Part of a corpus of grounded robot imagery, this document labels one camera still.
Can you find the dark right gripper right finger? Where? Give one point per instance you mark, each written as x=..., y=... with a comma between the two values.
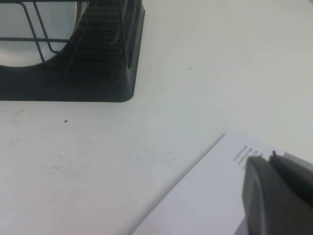
x=296, y=176

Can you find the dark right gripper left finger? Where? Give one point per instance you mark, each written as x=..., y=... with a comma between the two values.
x=269, y=200

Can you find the black dish drying rack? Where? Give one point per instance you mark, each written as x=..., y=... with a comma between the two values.
x=97, y=85

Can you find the pale mint plate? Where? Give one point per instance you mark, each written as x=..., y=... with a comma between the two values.
x=61, y=22

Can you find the grey flat panel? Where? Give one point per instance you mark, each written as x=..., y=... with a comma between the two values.
x=300, y=160

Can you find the pale printed sheet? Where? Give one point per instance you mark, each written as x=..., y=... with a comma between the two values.
x=207, y=195

